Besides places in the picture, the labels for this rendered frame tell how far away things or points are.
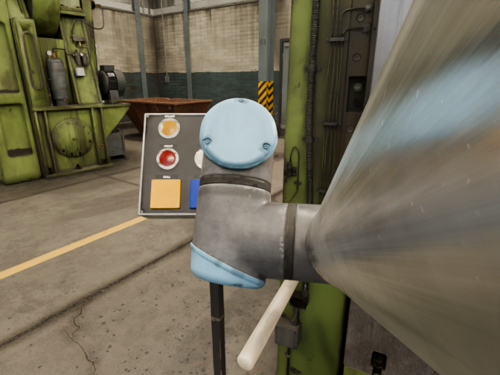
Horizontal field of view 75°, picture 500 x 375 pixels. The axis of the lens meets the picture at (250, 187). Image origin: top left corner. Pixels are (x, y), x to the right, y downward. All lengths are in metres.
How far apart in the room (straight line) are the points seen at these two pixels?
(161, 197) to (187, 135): 0.18
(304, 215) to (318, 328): 1.02
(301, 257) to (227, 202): 0.10
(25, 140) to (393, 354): 4.85
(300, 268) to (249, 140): 0.15
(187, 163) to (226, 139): 0.51
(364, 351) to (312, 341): 0.35
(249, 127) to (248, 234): 0.12
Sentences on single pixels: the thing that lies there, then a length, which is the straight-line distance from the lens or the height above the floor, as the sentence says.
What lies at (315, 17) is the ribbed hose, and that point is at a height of 1.45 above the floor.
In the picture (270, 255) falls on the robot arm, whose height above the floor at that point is 1.11.
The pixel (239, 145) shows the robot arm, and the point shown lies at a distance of 0.37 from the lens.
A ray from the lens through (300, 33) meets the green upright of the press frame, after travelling 1.06.
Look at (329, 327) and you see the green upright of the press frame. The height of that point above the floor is 0.42.
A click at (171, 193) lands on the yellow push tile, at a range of 0.86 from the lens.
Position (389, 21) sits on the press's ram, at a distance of 0.88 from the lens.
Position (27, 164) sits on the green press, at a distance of 5.20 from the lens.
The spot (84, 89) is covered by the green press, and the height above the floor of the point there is 1.15.
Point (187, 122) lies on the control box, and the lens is 0.91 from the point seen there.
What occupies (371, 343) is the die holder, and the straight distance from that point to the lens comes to 1.08.
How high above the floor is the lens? 1.29
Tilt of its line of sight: 18 degrees down
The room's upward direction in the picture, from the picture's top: straight up
